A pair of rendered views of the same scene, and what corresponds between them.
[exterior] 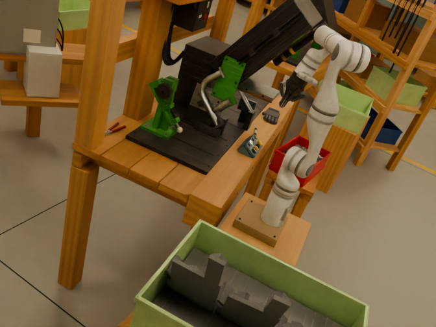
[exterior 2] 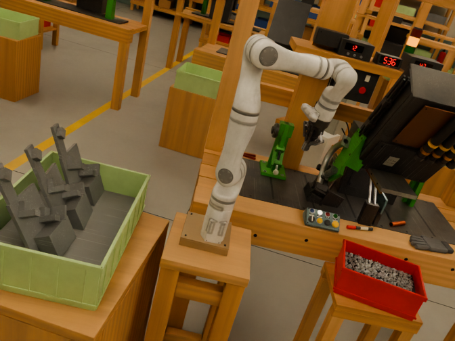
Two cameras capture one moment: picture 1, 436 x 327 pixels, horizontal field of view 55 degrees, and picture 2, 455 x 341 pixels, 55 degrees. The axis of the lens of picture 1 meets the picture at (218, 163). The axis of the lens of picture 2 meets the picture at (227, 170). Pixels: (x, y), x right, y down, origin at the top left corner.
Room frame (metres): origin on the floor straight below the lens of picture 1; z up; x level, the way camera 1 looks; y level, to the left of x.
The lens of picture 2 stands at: (0.99, -1.61, 1.83)
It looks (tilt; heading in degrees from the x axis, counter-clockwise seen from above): 25 degrees down; 73
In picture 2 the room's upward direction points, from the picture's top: 15 degrees clockwise
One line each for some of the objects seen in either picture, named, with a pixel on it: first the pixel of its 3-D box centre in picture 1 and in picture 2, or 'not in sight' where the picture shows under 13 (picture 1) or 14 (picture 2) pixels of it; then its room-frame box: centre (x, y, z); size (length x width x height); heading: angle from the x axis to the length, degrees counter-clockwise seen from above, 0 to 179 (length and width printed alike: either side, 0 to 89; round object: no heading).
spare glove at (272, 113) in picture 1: (270, 115); (429, 243); (2.41, -0.21, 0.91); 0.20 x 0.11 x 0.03; 175
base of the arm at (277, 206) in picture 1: (278, 202); (217, 216); (1.40, -0.28, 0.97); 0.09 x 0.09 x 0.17; 82
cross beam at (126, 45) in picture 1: (165, 35); (353, 114); (2.23, 0.48, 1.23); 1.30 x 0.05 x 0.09; 168
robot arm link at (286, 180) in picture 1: (293, 170); (228, 180); (1.41, -0.28, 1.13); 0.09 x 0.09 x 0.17; 58
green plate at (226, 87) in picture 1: (230, 78); (355, 152); (2.07, 0.08, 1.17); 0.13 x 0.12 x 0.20; 168
